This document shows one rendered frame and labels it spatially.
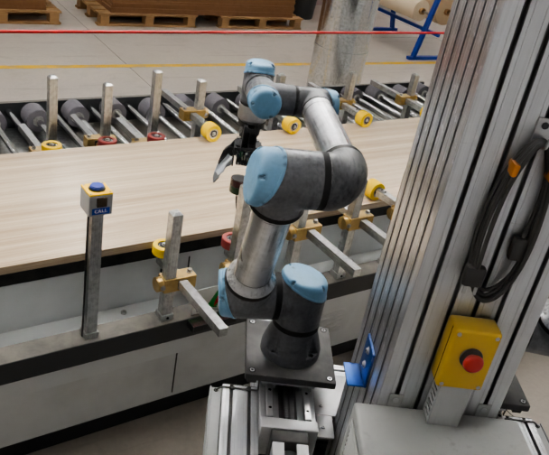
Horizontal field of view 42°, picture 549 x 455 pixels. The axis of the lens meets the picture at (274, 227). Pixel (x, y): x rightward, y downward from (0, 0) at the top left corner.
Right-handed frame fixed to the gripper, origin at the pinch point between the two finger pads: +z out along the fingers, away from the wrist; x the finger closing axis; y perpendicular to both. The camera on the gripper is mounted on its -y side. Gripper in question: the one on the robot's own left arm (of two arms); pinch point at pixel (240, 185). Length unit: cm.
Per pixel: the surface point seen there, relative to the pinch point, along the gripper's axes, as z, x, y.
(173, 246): 32.8, -16.8, -17.1
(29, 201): 42, -70, -49
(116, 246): 42, -36, -27
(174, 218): 22.2, -17.5, -16.6
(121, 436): 132, -29, -31
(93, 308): 50, -38, -3
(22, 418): 110, -63, -14
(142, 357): 77, -23, -15
